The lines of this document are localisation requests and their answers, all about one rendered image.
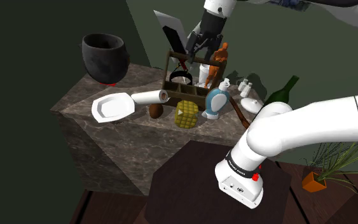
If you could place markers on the dark robot stand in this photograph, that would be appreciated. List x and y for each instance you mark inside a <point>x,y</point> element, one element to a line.
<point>185,186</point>

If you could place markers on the brown wooden caddy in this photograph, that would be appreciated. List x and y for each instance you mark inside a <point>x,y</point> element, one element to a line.
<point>185,94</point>

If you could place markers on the brown egg-shaped fruit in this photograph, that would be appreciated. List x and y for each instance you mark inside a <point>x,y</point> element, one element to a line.
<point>155,111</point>

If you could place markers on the white shaker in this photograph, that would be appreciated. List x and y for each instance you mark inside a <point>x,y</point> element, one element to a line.
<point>243,84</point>
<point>246,90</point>

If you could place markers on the dark green wine bottle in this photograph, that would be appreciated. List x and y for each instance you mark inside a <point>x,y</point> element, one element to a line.
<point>278,96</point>

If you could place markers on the blue and white bottle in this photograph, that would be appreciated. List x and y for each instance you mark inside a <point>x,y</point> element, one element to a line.
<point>216,102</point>

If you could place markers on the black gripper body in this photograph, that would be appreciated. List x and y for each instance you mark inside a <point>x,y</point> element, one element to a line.
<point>212,24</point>

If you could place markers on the large black pot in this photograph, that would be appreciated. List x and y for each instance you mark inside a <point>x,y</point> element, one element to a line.
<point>104,59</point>

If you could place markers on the white paper towel roll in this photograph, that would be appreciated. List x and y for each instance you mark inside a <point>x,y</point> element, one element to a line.
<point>147,97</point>

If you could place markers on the white bottle in caddy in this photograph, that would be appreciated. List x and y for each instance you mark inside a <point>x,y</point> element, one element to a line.
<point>203,74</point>

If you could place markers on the yellow pineapple-shaped object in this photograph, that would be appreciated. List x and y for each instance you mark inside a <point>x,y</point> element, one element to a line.
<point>186,114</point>

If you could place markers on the green plant in orange pot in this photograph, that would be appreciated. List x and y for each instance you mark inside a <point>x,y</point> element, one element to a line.
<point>313,181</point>

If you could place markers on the brown wooden stick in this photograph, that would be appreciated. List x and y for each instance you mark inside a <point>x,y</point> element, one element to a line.
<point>239,113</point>

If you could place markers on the orange human figure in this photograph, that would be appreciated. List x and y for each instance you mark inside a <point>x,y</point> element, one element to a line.
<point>219,57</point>

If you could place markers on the white square plate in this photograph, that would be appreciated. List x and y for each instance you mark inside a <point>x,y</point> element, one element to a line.
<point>113,107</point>

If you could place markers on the white round lid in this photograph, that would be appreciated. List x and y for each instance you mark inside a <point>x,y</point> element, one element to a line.
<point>251,105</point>

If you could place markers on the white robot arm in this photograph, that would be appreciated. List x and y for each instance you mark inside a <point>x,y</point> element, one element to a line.
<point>305,124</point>

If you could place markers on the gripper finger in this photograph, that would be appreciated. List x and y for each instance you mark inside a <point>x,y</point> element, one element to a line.
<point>193,43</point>
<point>214,46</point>

